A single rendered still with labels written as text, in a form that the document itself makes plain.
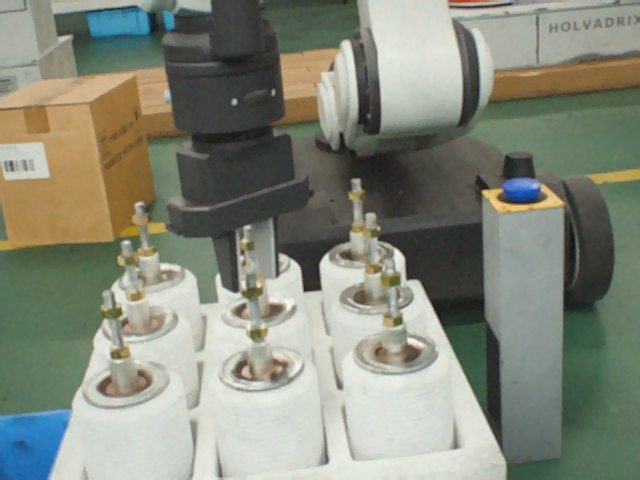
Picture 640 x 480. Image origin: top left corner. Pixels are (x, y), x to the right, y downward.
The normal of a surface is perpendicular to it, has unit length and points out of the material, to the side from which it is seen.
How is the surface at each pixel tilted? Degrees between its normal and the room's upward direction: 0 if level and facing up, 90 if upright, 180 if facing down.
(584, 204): 37
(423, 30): 47
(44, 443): 88
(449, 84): 91
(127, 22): 93
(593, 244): 74
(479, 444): 0
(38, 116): 90
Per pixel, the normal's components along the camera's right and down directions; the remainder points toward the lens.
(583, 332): -0.09, -0.93
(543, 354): 0.08, 0.35
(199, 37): -0.24, -0.40
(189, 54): -0.39, 0.36
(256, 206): 0.61, 0.23
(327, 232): 0.00, -0.39
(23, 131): -0.15, 0.36
